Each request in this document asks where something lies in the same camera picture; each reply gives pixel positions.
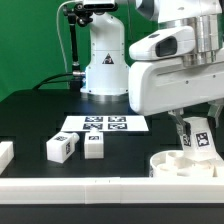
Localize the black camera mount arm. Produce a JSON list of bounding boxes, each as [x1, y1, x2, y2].
[[63, 3, 93, 92]]

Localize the white cable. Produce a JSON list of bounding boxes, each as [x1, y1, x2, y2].
[[55, 0, 78, 74]]

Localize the black cables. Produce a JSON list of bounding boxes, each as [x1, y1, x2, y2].
[[32, 72, 75, 90]]

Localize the white U-shaped fence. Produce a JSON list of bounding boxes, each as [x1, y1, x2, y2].
[[0, 139, 224, 205]]

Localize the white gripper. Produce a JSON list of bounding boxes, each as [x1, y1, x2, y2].
[[128, 26, 224, 136]]

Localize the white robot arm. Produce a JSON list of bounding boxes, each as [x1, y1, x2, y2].
[[81, 0, 224, 116]]

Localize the white fiducial marker sheet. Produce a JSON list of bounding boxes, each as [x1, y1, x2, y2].
[[61, 115, 148, 132]]

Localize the white camera on mount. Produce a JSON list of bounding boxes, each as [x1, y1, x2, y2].
[[83, 0, 116, 10]]

